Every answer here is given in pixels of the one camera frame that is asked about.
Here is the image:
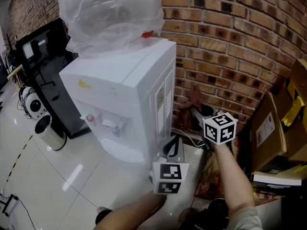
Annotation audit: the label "tangle of black cables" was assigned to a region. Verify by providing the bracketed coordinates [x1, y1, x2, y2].
[16, 86, 34, 120]

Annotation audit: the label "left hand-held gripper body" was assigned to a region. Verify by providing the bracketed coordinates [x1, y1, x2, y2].
[149, 156, 190, 195]

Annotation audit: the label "brown wiping cloth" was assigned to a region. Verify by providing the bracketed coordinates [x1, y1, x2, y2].
[178, 84, 207, 132]

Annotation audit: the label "person's right forearm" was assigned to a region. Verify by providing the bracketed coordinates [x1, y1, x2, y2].
[212, 141, 256, 217]

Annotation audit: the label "steel trash can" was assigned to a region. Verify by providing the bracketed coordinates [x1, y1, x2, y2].
[35, 115, 68, 152]

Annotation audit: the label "black floor stand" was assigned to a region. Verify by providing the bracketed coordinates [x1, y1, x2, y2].
[0, 193, 19, 218]

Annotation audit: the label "plastic-wrapped water bottle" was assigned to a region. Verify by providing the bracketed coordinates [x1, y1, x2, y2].
[57, 0, 165, 58]

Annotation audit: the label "cardboard box with striped tape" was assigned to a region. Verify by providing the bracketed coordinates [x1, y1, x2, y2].
[273, 57, 307, 162]

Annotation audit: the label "white round device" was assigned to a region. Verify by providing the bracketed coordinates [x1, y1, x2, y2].
[18, 85, 33, 105]
[24, 92, 48, 120]

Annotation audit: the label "white power cord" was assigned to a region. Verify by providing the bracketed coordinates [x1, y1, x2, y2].
[171, 127, 206, 149]

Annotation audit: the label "person's right shoe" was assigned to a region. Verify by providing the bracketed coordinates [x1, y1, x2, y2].
[177, 207, 193, 225]

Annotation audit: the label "black floor cable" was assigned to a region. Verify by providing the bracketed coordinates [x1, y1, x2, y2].
[15, 196, 37, 230]

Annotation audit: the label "person's black shorts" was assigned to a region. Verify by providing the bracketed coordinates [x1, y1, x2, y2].
[94, 199, 230, 230]

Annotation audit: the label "yellow black striped tape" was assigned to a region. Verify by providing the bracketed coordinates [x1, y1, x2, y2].
[6, 135, 34, 183]

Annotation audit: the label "person's grey shirt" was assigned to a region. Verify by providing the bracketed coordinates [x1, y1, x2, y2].
[225, 206, 263, 230]

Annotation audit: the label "white water dispenser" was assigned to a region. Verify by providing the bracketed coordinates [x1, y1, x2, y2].
[59, 36, 177, 164]

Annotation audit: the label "low wooden table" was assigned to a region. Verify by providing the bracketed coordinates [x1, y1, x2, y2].
[7, 63, 24, 89]

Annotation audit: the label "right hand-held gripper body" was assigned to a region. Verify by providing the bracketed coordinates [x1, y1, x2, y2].
[202, 112, 239, 150]

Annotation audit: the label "black flat box white lid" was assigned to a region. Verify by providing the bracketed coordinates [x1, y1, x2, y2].
[251, 163, 307, 187]

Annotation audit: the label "bare branch coat rack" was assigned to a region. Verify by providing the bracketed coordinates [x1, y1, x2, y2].
[4, 32, 17, 55]

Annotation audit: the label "black framed glass door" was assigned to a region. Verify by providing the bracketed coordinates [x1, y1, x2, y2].
[14, 18, 92, 140]

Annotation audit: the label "person's left forearm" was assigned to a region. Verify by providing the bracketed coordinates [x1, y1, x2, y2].
[93, 190, 169, 230]

